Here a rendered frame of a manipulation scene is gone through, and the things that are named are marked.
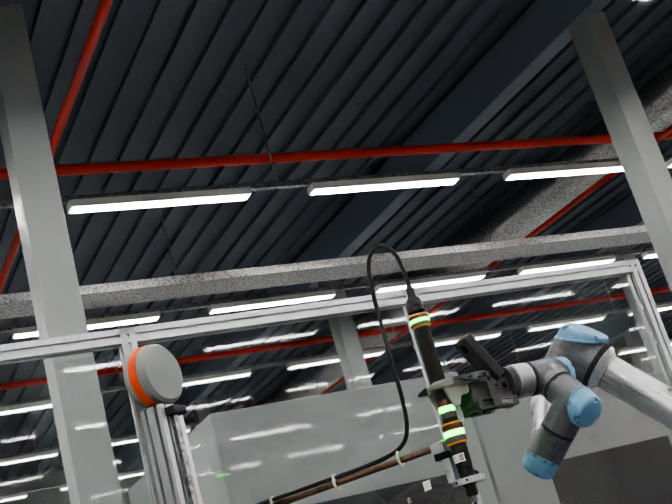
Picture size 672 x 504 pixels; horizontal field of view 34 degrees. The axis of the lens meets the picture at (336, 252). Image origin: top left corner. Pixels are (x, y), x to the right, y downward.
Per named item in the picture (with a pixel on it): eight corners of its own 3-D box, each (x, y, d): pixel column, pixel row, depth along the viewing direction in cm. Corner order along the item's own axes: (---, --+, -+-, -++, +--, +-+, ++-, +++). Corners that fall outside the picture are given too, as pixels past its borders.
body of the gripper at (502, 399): (478, 409, 224) (526, 400, 229) (466, 370, 227) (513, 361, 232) (461, 419, 230) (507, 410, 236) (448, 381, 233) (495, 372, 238)
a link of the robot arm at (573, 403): (587, 445, 230) (555, 418, 239) (611, 400, 227) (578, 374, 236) (562, 441, 226) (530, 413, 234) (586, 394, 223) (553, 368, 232)
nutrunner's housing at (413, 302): (460, 499, 219) (396, 288, 233) (468, 498, 222) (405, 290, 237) (477, 493, 217) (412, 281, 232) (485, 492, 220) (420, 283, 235)
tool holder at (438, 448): (438, 492, 220) (424, 445, 223) (453, 491, 226) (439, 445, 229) (477, 479, 216) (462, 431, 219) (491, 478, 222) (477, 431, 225)
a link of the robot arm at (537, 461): (520, 400, 279) (510, 466, 232) (539, 363, 277) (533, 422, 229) (562, 420, 278) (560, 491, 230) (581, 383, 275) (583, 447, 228)
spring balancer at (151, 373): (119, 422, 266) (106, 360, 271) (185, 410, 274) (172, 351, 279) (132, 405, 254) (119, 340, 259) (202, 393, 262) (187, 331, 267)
